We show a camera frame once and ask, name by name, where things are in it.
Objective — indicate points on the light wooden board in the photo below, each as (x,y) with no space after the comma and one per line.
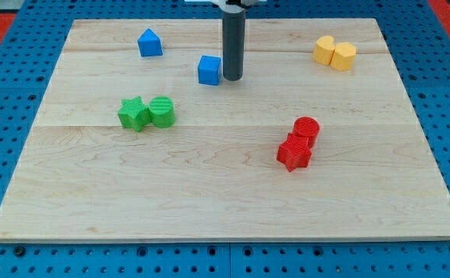
(213,176)

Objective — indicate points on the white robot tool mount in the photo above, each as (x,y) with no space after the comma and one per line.
(220,3)

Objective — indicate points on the yellow heart block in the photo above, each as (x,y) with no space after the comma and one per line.
(324,50)

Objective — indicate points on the blue cube block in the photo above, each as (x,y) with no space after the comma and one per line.
(209,70)

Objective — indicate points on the green cylinder block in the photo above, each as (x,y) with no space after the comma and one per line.
(162,112)

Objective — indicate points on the red cylinder block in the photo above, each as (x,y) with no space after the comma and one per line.
(307,127)

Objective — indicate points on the yellow hexagon block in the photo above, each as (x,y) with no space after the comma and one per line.
(343,56)

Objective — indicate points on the green star block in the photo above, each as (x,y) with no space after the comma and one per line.
(134,114)

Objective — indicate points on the red star block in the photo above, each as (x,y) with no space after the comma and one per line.
(294,152)

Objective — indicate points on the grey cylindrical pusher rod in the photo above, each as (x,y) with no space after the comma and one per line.
(233,41)

